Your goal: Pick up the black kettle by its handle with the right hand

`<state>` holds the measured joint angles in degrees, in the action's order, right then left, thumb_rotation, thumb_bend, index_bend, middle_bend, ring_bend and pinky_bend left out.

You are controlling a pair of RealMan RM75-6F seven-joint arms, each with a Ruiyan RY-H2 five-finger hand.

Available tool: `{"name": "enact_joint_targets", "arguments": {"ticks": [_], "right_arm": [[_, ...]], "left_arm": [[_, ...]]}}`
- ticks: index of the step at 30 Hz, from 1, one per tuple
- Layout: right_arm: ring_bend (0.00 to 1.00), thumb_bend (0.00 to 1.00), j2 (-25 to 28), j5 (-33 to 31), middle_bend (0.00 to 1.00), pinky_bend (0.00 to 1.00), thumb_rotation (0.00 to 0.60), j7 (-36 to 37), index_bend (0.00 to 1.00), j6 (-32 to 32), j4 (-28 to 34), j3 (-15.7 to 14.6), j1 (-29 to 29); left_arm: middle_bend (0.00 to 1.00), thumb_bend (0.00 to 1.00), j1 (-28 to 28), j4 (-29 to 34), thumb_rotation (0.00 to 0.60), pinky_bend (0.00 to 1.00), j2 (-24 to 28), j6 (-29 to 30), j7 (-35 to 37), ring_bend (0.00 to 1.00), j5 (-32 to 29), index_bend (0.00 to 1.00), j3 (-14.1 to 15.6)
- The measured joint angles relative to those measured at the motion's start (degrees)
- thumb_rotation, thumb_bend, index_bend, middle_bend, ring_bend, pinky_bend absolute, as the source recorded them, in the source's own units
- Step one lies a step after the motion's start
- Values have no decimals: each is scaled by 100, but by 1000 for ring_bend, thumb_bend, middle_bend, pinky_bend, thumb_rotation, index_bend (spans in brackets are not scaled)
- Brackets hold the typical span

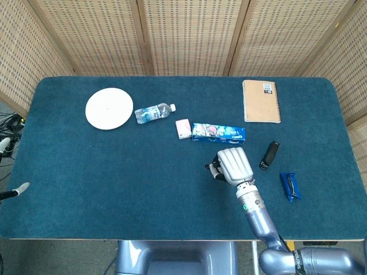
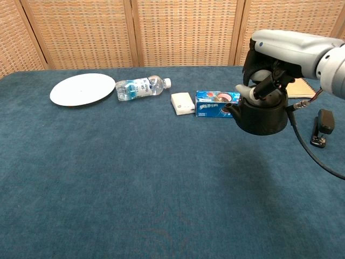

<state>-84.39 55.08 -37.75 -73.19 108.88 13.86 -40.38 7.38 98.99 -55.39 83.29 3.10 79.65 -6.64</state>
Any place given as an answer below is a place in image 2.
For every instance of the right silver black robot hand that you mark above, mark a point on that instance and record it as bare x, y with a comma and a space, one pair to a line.
291, 51

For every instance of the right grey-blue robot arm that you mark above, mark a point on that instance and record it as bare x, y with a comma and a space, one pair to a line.
334, 70

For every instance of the brown spiral notebook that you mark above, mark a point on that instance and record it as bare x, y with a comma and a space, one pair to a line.
299, 89

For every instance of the black stapler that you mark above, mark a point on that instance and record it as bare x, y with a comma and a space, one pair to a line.
324, 120

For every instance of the blue cookie box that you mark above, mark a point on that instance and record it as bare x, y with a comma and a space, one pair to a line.
213, 105

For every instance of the bamboo folding screen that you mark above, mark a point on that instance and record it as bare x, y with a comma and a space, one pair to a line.
172, 32

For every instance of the small white box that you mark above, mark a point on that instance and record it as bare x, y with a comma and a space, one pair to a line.
182, 103

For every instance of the clear plastic water bottle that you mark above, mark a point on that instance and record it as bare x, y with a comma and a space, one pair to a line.
140, 87

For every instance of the white round plate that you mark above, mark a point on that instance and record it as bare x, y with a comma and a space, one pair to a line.
81, 90

